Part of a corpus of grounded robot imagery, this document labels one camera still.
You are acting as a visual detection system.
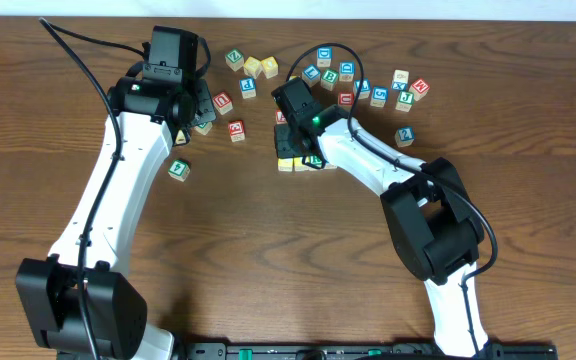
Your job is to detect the yellow C block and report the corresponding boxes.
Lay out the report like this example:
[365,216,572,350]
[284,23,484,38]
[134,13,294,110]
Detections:
[277,158,294,172]

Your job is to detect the yellow O block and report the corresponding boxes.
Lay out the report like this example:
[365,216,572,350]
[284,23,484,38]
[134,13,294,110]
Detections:
[293,157,309,172]

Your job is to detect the green R block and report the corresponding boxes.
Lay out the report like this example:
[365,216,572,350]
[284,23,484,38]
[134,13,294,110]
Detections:
[305,155,325,170]

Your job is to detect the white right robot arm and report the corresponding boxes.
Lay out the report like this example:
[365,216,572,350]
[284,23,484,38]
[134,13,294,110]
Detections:
[271,78,495,358]

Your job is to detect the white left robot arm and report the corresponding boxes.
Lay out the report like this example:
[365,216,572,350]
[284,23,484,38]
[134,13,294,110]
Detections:
[15,26,216,359]

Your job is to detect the green N block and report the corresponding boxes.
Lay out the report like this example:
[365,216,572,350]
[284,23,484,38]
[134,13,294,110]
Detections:
[194,122,213,135]

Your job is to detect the red U block left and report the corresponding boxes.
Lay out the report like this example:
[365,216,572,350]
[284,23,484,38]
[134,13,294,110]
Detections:
[212,92,233,115]

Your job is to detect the red u block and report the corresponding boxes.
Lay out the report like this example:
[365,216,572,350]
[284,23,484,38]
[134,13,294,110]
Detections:
[338,92,354,107]
[212,92,233,115]

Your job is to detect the red A block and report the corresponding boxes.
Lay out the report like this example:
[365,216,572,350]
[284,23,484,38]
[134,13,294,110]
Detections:
[275,110,287,124]

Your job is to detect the red E block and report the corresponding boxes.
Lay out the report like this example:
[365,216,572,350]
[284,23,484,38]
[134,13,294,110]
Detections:
[228,120,246,142]

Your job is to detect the yellow K block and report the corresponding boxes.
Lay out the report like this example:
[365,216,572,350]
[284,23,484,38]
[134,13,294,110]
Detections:
[174,130,190,146]

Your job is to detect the blue P block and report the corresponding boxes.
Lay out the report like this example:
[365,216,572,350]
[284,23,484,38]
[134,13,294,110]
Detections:
[239,77,256,99]

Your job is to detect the green Z block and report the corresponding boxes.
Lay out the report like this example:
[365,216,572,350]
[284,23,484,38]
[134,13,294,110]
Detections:
[225,48,245,72]

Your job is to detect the green 4 block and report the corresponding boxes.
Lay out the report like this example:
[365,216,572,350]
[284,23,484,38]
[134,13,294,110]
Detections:
[168,159,190,182]

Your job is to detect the yellow block beside Z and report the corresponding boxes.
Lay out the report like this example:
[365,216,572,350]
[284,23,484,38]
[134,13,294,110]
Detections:
[243,56,263,79]

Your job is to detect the red U block right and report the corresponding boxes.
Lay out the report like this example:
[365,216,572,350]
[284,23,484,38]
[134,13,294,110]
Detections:
[338,92,354,107]

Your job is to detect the green B block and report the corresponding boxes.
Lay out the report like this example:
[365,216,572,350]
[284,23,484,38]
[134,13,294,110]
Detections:
[320,68,339,91]

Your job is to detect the yellow U block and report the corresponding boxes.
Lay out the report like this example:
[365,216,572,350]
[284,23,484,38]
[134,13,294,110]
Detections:
[261,56,279,79]

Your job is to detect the blue d block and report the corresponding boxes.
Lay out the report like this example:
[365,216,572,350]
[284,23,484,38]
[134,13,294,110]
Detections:
[339,61,355,82]
[316,47,332,68]

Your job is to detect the blue D block far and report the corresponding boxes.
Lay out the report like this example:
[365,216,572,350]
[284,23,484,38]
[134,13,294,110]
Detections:
[316,47,332,68]

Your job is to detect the blue 5 block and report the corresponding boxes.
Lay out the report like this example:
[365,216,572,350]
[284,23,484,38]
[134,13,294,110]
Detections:
[370,86,389,108]

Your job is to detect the blue 2 block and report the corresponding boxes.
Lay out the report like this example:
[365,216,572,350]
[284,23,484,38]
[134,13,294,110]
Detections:
[395,126,415,147]

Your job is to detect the green J block right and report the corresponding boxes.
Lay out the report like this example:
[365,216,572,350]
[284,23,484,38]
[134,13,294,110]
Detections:
[395,91,415,112]

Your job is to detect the blue X block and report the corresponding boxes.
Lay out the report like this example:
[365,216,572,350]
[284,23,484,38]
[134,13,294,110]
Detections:
[391,69,409,91]

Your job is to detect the red M block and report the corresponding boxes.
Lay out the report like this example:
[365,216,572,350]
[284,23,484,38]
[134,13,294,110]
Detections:
[409,78,430,102]

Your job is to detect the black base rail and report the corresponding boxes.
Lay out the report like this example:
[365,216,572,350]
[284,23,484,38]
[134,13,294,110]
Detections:
[178,342,559,360]

